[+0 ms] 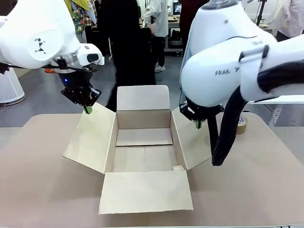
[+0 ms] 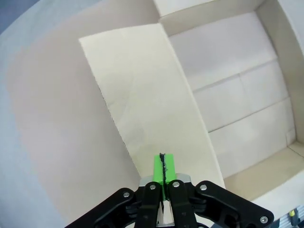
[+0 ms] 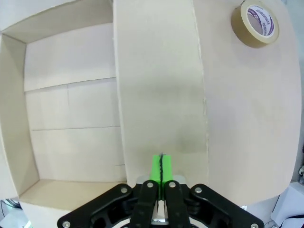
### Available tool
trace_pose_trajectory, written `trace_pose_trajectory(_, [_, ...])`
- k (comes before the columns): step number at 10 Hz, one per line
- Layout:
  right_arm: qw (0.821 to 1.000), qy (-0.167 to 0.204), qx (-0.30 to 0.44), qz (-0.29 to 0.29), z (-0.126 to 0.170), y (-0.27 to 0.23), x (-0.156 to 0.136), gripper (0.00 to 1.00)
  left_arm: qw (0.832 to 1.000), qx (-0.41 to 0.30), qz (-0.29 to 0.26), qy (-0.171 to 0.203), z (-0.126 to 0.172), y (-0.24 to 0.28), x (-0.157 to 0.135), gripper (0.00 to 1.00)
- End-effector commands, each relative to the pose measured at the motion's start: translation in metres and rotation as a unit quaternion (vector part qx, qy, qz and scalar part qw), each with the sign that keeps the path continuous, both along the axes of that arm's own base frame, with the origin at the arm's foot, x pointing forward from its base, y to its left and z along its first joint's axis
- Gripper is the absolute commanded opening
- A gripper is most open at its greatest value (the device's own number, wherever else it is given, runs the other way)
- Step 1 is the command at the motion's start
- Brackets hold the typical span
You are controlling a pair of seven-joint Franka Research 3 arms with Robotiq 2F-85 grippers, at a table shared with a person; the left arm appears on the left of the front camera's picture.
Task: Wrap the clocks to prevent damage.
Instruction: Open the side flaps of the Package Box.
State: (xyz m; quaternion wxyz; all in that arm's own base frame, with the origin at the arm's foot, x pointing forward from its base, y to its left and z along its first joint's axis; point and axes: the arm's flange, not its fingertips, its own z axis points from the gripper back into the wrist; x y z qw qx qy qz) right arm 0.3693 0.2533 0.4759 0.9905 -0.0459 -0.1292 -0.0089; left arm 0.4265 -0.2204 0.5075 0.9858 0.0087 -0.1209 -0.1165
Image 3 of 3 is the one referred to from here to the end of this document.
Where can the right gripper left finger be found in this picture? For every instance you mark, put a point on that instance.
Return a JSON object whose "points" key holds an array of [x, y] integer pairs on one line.
{"points": [[147, 202]]}

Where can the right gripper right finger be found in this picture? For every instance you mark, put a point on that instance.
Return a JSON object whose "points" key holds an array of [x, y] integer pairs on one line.
{"points": [[177, 202]]}

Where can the brown cardboard box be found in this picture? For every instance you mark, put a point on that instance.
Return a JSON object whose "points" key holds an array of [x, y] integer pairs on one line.
{"points": [[71, 107]]}

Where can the brown packing tape roll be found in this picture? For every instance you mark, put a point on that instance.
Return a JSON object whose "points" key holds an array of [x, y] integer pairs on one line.
{"points": [[247, 35]]}

